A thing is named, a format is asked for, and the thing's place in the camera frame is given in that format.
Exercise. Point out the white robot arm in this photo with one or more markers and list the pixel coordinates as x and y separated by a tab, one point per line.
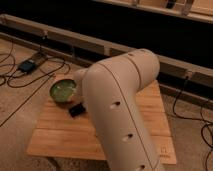
107	90

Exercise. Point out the black rectangular block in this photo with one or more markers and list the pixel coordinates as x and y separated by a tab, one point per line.
77	110

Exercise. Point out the green bowl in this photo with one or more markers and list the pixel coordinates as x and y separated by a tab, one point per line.
62	90

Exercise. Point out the black power adapter box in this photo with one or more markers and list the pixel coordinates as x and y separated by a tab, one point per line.
26	67

